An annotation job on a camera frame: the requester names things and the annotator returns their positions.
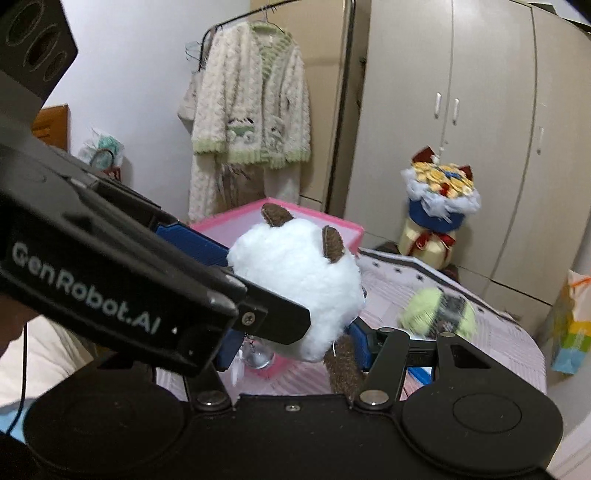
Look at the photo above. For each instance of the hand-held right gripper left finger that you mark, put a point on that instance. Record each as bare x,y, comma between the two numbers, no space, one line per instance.
230,350

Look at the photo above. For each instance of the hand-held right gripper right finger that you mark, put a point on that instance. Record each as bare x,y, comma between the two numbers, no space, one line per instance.
362,346

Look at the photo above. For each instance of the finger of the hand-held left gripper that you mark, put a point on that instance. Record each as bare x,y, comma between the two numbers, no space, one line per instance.
198,247
277,323

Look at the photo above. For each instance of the white plush toy brown ears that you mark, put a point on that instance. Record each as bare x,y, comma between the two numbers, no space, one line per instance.
291,277

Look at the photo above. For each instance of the pink storage box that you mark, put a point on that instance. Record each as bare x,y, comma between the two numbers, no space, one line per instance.
240,217

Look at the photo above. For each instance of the cream fleece pants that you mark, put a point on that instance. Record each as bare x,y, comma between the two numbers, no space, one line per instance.
203,189

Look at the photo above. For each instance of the green yarn ball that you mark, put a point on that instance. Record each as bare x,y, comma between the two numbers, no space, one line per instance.
420,314

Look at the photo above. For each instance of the cream clothing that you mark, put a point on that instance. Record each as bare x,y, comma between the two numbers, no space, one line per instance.
46,360

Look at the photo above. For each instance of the striped pink bed sheet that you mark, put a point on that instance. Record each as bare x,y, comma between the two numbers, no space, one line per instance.
485,350

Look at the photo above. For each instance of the white plastic bag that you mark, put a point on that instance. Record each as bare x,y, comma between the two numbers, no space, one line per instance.
99,147

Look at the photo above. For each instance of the beige hanging garment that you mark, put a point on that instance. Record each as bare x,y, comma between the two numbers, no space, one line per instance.
188,104

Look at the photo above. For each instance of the brown wooden board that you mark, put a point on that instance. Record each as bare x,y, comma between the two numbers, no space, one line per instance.
51,127

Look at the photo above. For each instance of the cream green fleece cardigan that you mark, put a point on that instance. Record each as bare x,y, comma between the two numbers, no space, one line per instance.
240,92

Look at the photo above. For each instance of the yellow flower bouquet blue wrap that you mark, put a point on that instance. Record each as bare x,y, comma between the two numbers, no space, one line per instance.
438,184

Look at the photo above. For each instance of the black clothes rack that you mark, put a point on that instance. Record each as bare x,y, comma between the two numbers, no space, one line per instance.
344,115

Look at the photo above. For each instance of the beige wardrobe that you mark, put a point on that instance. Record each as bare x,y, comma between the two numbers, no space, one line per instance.
489,184

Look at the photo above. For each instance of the colourful paper gift bag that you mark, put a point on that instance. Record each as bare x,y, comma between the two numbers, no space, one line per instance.
575,332

